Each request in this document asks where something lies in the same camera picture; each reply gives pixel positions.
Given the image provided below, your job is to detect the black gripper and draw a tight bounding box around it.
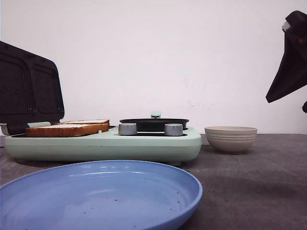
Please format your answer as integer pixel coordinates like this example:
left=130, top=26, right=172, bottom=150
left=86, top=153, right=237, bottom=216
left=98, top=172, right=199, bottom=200
left=266, top=11, right=307, bottom=103

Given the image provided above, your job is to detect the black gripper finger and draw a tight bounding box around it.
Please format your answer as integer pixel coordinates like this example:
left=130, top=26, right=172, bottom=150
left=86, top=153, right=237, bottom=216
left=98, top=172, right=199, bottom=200
left=302, top=102, right=307, bottom=111

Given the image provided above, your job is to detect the beige ceramic bowl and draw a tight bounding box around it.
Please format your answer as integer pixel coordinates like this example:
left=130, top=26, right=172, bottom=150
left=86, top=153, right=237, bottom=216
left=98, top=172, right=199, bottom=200
left=204, top=126, right=258, bottom=154

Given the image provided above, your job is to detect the white bread slice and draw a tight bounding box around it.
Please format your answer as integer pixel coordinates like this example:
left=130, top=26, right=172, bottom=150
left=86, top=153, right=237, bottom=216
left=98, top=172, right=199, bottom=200
left=25, top=123, right=109, bottom=137
left=61, top=119, right=109, bottom=124

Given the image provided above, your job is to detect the breakfast maker hinged lid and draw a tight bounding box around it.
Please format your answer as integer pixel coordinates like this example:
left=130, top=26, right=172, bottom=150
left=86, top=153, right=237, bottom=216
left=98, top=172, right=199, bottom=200
left=0, top=42, right=65, bottom=136

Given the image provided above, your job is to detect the mint green breakfast maker base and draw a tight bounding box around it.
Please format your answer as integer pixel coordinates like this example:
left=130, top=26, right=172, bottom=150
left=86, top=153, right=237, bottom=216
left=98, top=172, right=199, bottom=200
left=4, top=111, right=201, bottom=166

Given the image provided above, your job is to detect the right silver control knob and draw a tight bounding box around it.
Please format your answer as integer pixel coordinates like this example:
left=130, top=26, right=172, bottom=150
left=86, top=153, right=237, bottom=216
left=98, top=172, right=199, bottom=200
left=164, top=123, right=183, bottom=137

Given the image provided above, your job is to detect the silver control knob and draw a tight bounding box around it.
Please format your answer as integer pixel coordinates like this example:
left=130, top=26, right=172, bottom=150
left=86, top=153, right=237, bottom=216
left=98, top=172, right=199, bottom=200
left=164, top=123, right=183, bottom=137
left=118, top=123, right=137, bottom=136

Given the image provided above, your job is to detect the black round frying pan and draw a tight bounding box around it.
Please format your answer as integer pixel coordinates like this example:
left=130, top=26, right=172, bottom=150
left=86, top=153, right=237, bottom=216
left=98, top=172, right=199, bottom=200
left=120, top=118, right=189, bottom=132

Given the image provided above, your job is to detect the left silver control knob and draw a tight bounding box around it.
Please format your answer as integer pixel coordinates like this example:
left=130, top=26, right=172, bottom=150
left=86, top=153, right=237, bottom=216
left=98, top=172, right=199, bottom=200
left=118, top=123, right=137, bottom=136

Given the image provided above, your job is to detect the blue ceramic plate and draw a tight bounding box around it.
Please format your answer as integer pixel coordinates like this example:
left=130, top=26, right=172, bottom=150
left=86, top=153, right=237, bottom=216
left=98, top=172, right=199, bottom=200
left=0, top=160, right=203, bottom=230

